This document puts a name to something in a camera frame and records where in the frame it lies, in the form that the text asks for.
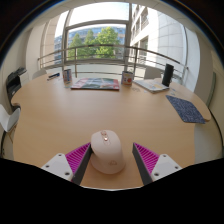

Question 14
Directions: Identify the red magazine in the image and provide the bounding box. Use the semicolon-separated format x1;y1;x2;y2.
70;77;121;91

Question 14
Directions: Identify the black thermos bottle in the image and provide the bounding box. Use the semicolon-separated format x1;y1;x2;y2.
161;63;175;88

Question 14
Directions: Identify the white moulded chair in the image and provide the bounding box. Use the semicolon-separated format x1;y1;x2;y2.
143;66;163;80
31;68;48;80
0;103;22;134

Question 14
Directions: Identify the white printed can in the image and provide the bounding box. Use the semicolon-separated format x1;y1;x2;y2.
62;68;73;86

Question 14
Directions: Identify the black printer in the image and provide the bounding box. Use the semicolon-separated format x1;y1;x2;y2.
5;67;28;111

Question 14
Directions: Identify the metal balcony railing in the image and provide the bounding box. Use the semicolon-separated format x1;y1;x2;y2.
37;43;189;84

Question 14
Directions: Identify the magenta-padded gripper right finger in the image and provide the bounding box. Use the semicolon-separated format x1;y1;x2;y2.
131;142;184;186

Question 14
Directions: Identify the dark blue pen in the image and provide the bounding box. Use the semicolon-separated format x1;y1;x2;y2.
46;72;61;81

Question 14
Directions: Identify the light blue illustrated book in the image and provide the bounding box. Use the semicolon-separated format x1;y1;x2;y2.
133;78;170;94

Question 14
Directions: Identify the pale pink computer mouse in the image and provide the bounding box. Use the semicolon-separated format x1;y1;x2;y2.
89;129;127;175

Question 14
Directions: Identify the white mug with plant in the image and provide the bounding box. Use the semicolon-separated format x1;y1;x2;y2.
121;70;134;86

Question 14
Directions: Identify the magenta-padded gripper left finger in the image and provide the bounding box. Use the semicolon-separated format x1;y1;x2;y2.
40;142;94;186

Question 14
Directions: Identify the blue patterned mouse pad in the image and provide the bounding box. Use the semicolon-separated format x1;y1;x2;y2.
165;94;207;125

